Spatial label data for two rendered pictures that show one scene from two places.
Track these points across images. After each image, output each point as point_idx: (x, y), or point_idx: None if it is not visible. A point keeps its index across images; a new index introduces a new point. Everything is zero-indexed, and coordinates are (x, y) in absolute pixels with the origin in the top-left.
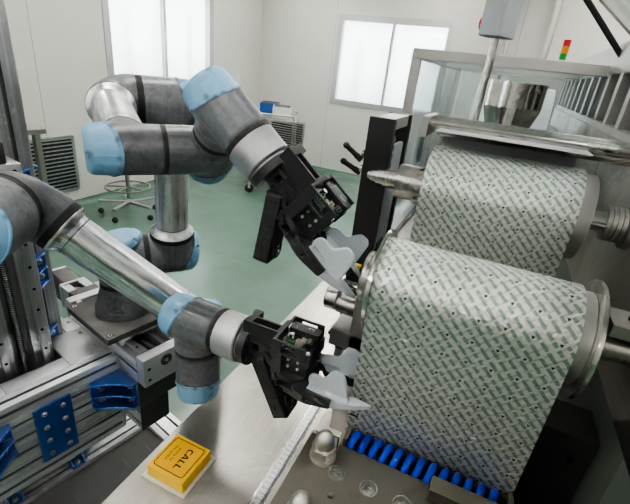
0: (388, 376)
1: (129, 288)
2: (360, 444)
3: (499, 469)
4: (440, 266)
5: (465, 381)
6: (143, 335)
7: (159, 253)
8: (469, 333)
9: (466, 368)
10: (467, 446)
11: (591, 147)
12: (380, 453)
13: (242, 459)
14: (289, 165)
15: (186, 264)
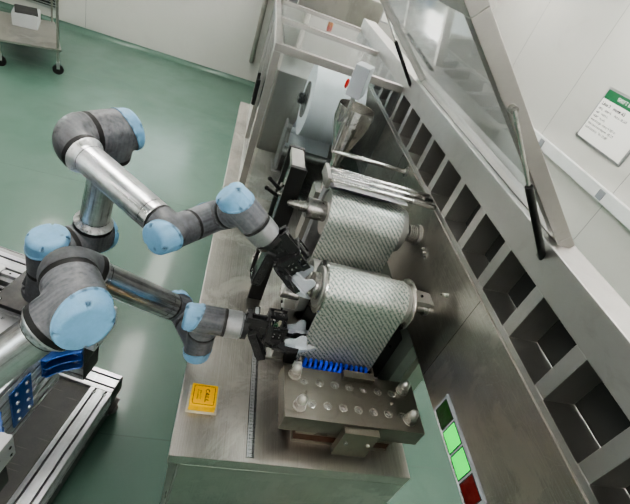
0: (325, 332)
1: (144, 303)
2: (309, 364)
3: (368, 359)
4: (354, 284)
5: (360, 330)
6: None
7: (88, 244)
8: (366, 312)
9: (362, 325)
10: (356, 353)
11: (407, 201)
12: (317, 365)
13: (233, 385)
14: (284, 241)
15: (109, 247)
